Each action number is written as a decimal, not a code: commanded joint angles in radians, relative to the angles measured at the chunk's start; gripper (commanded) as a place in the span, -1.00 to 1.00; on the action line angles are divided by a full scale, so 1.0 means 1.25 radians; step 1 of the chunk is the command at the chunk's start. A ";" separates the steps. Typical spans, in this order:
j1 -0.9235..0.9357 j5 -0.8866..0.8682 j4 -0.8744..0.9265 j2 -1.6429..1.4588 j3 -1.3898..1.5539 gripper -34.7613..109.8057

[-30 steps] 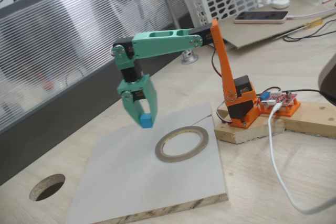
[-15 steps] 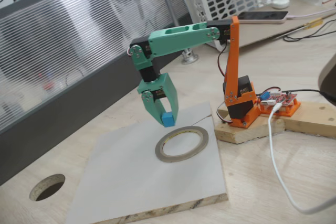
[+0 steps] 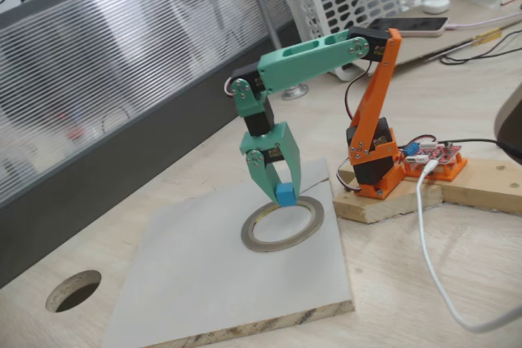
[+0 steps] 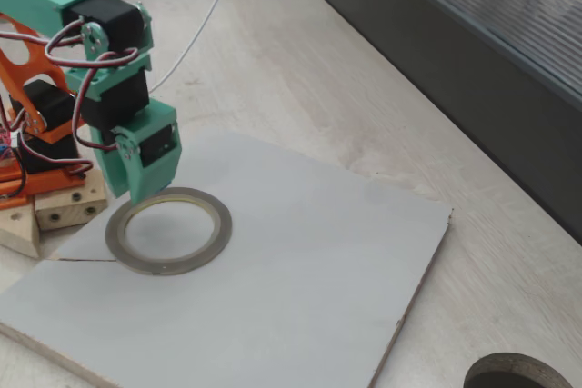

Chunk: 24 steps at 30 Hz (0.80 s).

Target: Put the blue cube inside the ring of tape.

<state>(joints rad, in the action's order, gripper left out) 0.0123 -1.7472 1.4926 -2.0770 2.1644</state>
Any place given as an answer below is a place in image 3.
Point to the blue cube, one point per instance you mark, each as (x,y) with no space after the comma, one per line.
(284,195)

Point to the wooden arm mounting base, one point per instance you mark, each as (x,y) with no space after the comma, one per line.
(387,207)

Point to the green orange robot arm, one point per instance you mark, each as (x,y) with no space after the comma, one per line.
(310,58)

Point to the silver round metal foot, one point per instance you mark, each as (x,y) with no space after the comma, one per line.
(295,91)

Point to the white laminated board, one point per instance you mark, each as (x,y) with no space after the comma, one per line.
(204,274)

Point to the grey ribbed desk partition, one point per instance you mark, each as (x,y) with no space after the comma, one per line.
(122,120)

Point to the red controller board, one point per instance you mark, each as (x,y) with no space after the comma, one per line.
(440,152)

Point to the smartphone with white case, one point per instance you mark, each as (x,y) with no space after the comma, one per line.
(408,24)

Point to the white earbuds case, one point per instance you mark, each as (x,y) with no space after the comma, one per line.
(435,5)

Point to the blurred grey foreground object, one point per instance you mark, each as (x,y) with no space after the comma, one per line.
(511,120)

